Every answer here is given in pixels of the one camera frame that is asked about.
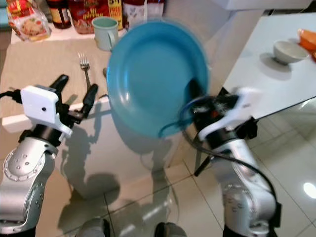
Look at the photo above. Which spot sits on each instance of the grey robot foot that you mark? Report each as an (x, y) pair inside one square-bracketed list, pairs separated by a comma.
[(95, 228), (172, 230)]

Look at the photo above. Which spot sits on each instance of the red snack bag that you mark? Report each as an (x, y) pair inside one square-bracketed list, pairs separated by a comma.
[(91, 15)]

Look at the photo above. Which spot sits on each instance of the grey right robot foot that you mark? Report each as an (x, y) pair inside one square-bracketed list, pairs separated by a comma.
[(172, 230)]

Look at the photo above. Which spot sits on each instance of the silver metal spoon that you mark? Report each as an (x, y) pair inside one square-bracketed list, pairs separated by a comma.
[(105, 72)]

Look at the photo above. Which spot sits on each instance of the teal bench seat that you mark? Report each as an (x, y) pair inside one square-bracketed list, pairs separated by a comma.
[(4, 12)]

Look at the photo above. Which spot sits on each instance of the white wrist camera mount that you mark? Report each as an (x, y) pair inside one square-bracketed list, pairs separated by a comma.
[(237, 113), (40, 106)]

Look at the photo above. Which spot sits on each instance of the white and red food bag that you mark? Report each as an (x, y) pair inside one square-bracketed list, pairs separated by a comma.
[(143, 12)]

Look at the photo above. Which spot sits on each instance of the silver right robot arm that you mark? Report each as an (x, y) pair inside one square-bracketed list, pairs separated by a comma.
[(242, 182)]

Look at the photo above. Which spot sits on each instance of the blue round plate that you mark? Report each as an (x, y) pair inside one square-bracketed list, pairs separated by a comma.
[(150, 74)]

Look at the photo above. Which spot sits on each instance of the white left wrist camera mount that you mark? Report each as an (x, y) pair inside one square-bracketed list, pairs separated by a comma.
[(40, 106)]

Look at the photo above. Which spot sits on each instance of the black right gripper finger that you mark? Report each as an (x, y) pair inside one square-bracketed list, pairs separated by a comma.
[(197, 94)]

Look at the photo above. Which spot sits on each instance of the pale green mug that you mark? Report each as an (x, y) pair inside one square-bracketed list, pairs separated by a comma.
[(104, 33)]

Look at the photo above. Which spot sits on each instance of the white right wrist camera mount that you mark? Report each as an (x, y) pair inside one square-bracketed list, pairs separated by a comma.
[(237, 113)]

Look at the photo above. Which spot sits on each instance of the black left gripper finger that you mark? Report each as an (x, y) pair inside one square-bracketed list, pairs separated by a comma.
[(60, 82), (90, 98)]

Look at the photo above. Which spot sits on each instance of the beige woven placemat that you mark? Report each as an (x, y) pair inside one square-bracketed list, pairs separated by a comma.
[(39, 66)]

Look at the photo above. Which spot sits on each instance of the grey ceramic bowl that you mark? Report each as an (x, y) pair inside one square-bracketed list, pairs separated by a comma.
[(289, 52)]

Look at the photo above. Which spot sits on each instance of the noodle packet with food picture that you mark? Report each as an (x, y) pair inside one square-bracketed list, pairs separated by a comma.
[(29, 22)]

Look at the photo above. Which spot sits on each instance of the orange plastic dish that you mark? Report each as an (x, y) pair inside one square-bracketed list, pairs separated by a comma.
[(309, 39)]

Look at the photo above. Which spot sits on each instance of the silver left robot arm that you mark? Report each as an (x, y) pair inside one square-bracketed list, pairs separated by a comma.
[(24, 182)]

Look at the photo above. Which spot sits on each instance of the black table leg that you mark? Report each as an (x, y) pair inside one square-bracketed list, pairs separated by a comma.
[(202, 167)]

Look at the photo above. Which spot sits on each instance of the grey left robot foot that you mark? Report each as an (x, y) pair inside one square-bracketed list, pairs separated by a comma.
[(95, 228)]

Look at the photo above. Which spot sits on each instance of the dark sauce bottle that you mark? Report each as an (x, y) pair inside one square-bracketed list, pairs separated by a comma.
[(59, 14)]

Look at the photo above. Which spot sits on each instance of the silver metal fork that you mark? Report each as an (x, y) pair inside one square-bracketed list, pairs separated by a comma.
[(84, 61)]

